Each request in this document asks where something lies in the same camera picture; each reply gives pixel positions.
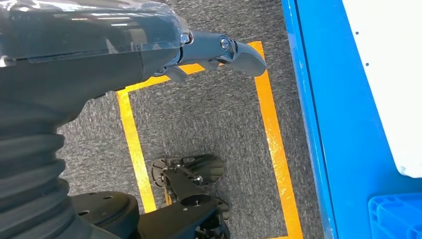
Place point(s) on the yellow floor tape square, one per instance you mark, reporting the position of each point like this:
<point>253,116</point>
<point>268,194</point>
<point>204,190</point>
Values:
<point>132,148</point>

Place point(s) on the blue metal shelf rack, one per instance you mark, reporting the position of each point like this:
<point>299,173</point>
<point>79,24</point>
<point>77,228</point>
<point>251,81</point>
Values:
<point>346,132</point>

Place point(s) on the blue plastic bin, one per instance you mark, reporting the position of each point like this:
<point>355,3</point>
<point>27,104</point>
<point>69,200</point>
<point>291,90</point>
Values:
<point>399,217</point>

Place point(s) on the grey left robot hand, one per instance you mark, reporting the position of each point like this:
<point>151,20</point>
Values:
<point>82,66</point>

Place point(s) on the white plastic bin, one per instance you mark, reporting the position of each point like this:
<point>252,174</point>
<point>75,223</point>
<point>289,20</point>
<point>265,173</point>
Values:
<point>395,82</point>

